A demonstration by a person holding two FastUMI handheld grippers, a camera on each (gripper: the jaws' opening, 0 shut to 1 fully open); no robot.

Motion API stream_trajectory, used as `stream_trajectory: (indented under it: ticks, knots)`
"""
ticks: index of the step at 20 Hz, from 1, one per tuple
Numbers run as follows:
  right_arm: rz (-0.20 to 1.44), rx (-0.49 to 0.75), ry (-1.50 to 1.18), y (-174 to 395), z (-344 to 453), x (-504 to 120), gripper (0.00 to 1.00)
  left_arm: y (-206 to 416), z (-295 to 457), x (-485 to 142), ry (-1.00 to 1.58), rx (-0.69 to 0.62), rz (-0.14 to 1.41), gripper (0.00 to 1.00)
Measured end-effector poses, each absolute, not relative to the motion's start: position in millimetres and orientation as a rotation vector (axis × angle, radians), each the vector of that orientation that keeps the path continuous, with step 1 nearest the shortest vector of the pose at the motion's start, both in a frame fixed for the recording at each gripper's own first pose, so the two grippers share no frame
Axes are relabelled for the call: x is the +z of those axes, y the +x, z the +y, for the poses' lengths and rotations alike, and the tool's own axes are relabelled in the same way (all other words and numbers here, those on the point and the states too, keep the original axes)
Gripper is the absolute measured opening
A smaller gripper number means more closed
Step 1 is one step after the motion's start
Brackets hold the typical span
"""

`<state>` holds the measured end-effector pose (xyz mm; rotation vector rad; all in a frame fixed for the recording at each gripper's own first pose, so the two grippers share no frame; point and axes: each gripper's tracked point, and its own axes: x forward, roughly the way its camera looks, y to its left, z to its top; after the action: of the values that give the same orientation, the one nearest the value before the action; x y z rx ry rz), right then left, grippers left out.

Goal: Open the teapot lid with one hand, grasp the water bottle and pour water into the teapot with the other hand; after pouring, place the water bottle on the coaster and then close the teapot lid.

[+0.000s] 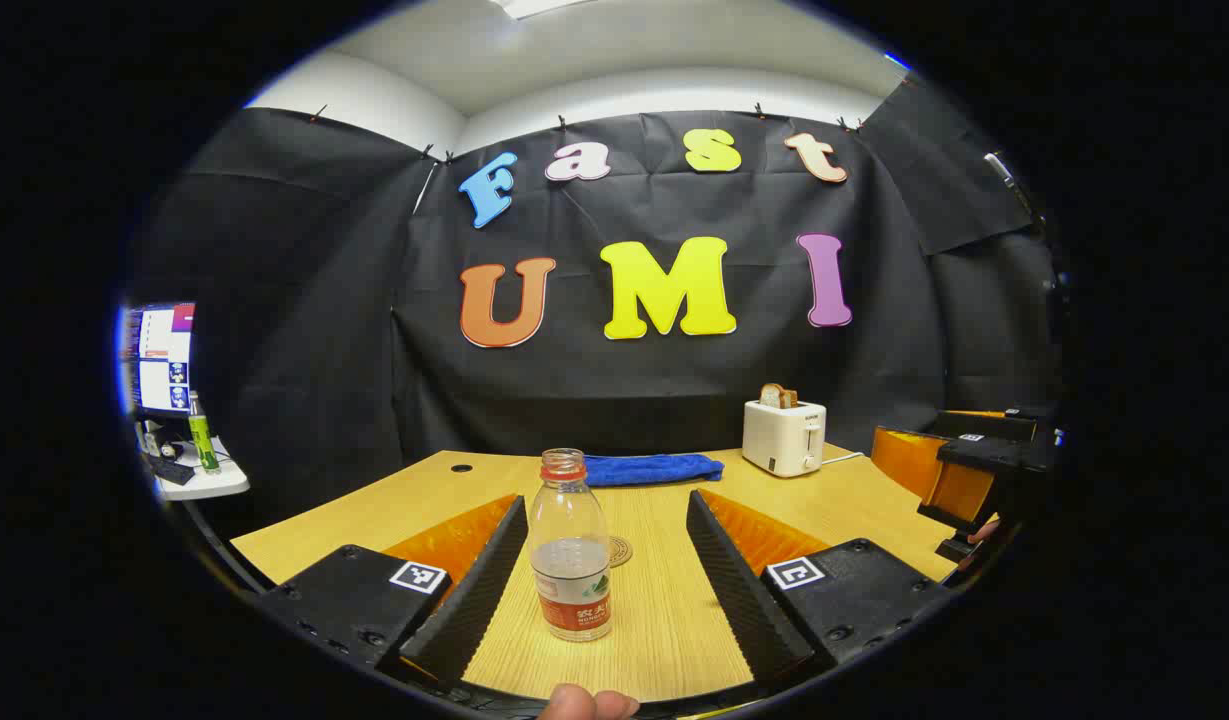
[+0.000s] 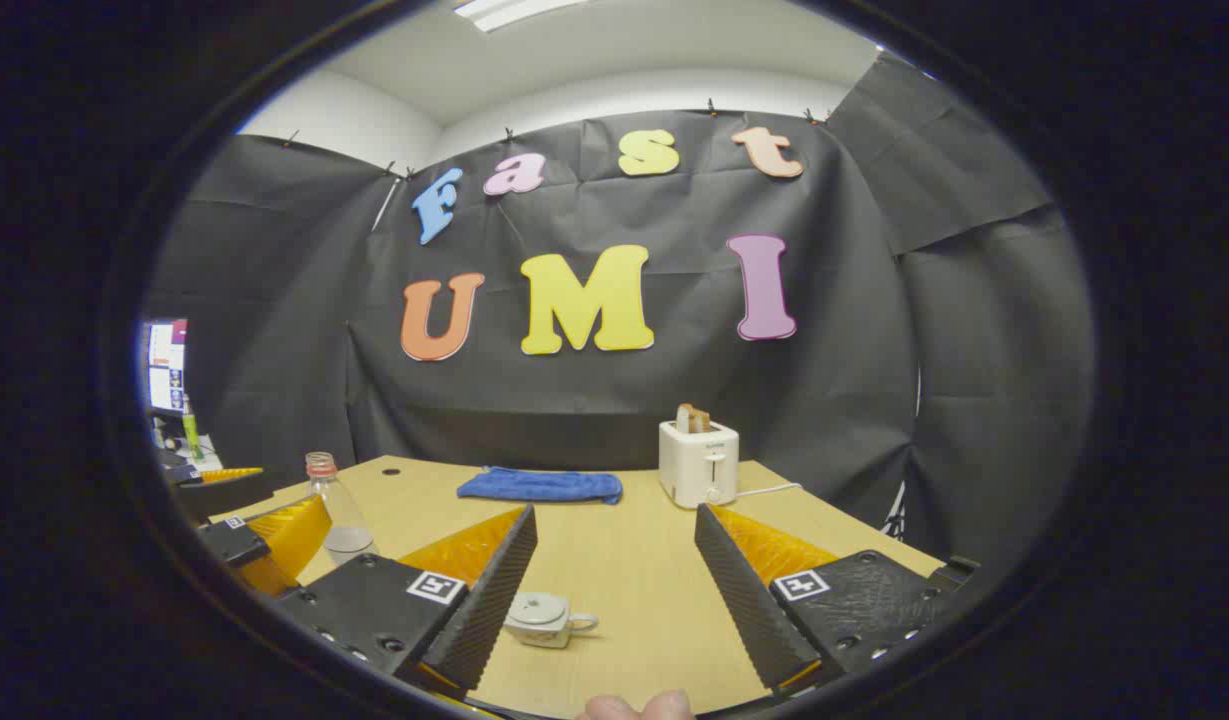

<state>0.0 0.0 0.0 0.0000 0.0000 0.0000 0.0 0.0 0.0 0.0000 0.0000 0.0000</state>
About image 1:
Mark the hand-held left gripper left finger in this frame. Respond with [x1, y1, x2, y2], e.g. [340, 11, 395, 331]
[259, 493, 530, 691]

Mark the metal stand pole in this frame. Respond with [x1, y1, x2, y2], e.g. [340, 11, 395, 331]
[984, 151, 1035, 218]

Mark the black backdrop cloth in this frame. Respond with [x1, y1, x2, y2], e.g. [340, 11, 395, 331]
[134, 75, 1060, 521]

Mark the green bottle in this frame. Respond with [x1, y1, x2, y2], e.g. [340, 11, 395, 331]
[188, 391, 221, 474]

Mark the clear plastic water bottle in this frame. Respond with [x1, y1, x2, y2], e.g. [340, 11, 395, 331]
[528, 448, 614, 643]

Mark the ceiling light panel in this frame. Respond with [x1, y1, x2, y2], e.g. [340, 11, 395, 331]
[494, 0, 600, 21]

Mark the white toaster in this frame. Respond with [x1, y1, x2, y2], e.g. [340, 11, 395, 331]
[742, 399, 828, 478]

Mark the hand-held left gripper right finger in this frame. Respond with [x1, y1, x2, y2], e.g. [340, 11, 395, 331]
[686, 488, 955, 687]

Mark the blue towel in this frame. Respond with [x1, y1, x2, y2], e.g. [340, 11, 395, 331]
[584, 453, 725, 488]

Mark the white side table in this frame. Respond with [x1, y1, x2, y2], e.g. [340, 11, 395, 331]
[152, 438, 251, 502]

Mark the computer monitor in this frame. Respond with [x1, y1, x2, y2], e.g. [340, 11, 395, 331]
[121, 302, 197, 421]

